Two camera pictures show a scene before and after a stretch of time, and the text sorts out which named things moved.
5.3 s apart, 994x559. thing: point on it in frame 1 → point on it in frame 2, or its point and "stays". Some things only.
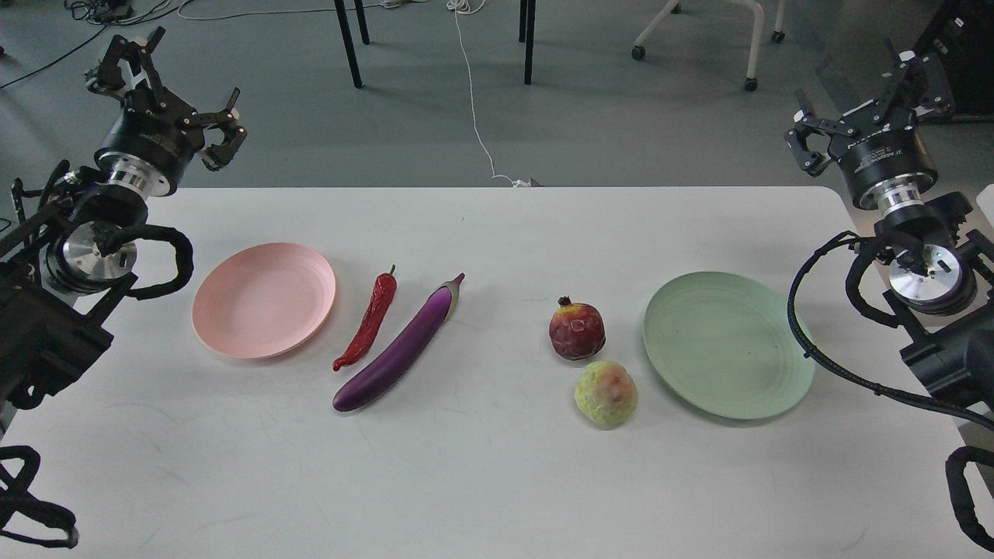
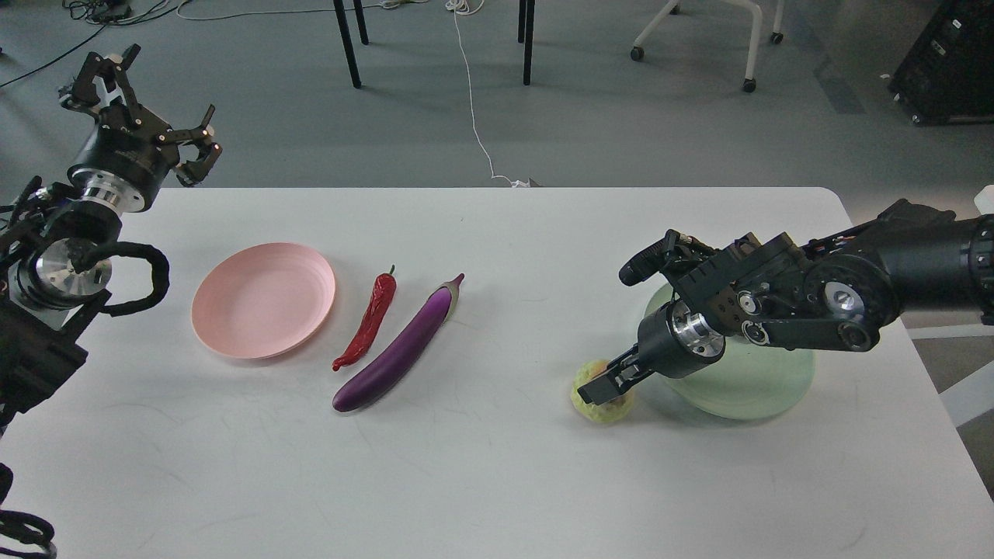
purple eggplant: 436,313 stays
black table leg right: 526,29 stays
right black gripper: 879,151 → 677,342
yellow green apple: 606,392 stays
